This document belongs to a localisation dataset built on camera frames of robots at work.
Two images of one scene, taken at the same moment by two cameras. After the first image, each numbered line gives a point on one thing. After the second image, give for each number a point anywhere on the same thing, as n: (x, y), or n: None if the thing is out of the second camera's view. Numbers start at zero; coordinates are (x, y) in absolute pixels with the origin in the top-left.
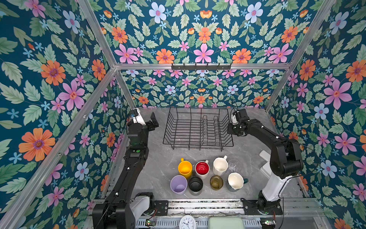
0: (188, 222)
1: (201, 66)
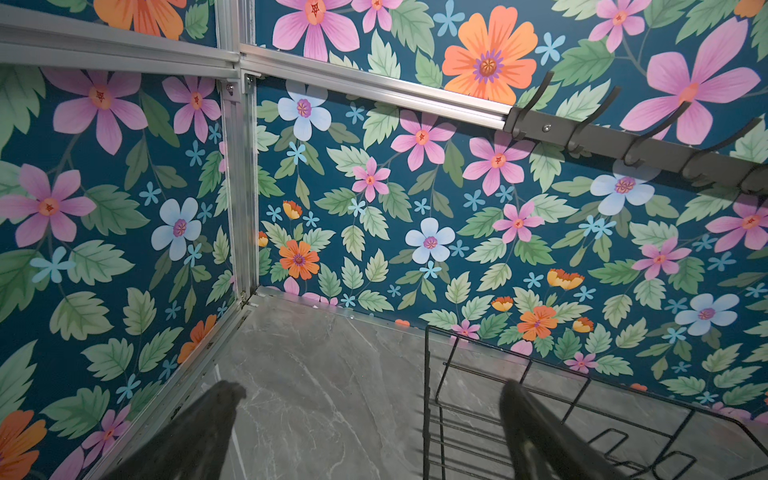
0: None
1: (700, 163)
